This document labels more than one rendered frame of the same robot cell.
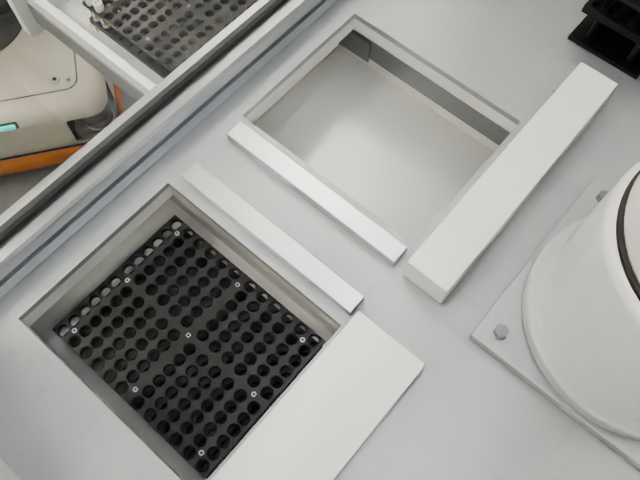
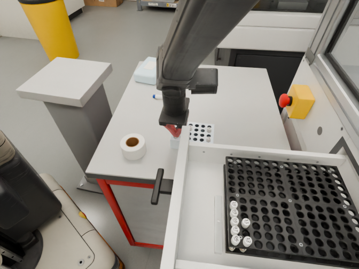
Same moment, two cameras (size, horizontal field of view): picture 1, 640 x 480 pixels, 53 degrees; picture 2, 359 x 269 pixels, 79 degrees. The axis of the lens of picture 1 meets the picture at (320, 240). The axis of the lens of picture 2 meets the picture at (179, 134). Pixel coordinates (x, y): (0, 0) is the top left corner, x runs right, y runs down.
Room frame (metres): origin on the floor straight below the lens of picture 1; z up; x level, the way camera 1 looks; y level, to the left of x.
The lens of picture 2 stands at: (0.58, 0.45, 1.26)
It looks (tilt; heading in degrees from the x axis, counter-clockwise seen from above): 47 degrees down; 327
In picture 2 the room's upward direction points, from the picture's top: straight up
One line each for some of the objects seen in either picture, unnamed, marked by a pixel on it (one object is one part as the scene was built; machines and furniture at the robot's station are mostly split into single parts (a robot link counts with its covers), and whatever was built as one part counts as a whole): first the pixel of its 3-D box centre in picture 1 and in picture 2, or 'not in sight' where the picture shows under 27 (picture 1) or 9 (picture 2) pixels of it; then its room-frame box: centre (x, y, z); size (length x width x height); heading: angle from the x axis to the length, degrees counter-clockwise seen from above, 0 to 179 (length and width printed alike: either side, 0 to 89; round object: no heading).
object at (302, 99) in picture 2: not in sight; (297, 101); (0.82, -0.11, 0.88); 0.07 x 0.05 x 0.07; 141
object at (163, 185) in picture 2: not in sight; (164, 186); (0.77, 0.36, 0.91); 0.07 x 0.04 x 0.01; 141
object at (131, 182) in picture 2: not in sight; (192, 168); (1.06, 0.06, 0.38); 0.62 x 0.58 x 0.76; 141
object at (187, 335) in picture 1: (193, 343); not in sight; (0.18, 0.13, 0.87); 0.22 x 0.18 x 0.06; 51
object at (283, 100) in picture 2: not in sight; (285, 100); (0.84, -0.08, 0.88); 0.04 x 0.03 x 0.04; 141
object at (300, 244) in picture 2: not in sight; (283, 208); (0.63, 0.18, 0.87); 0.22 x 0.18 x 0.06; 51
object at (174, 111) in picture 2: not in sight; (174, 103); (0.95, 0.23, 0.92); 0.10 x 0.07 x 0.07; 138
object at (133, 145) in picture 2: not in sight; (133, 146); (1.00, 0.34, 0.78); 0.07 x 0.07 x 0.04
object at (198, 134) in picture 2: not in sight; (192, 135); (0.94, 0.17, 0.78); 0.12 x 0.08 x 0.04; 49
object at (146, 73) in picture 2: not in sight; (151, 70); (1.34, 0.10, 0.78); 0.15 x 0.10 x 0.04; 129
